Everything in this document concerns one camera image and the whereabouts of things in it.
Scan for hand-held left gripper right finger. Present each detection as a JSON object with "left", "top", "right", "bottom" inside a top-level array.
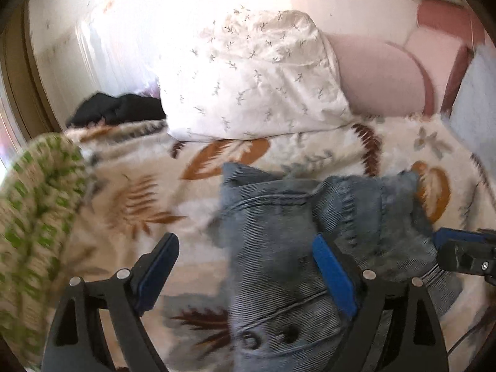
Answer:
[{"left": 312, "top": 234, "right": 450, "bottom": 372}]

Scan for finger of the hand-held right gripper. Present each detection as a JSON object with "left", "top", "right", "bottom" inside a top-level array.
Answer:
[
  {"left": 437, "top": 239, "right": 496, "bottom": 277},
  {"left": 432, "top": 228, "right": 496, "bottom": 249}
]

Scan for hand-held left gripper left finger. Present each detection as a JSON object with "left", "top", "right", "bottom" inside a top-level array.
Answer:
[{"left": 40, "top": 232, "right": 180, "bottom": 372}]

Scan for blue denim pants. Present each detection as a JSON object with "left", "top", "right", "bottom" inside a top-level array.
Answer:
[{"left": 209, "top": 163, "right": 464, "bottom": 372}]

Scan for leaf printed blanket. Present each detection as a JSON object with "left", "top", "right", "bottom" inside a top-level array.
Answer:
[{"left": 15, "top": 113, "right": 496, "bottom": 372}]

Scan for green patterned cloth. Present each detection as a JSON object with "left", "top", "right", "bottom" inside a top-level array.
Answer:
[{"left": 0, "top": 133, "right": 93, "bottom": 365}]

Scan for grey pillow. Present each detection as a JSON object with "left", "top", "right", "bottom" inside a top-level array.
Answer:
[{"left": 448, "top": 43, "right": 496, "bottom": 153}]

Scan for black cloth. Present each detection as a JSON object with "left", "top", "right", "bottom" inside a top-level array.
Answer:
[{"left": 65, "top": 92, "right": 167, "bottom": 128}]

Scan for pink round cushion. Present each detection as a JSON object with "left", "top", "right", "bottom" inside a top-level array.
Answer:
[{"left": 325, "top": 33, "right": 427, "bottom": 117}]

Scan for white leaf print pillow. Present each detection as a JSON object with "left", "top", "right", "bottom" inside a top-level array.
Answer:
[{"left": 158, "top": 9, "right": 352, "bottom": 142}]

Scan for maroon cushion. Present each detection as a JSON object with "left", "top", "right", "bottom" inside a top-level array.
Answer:
[{"left": 416, "top": 0, "right": 487, "bottom": 115}]

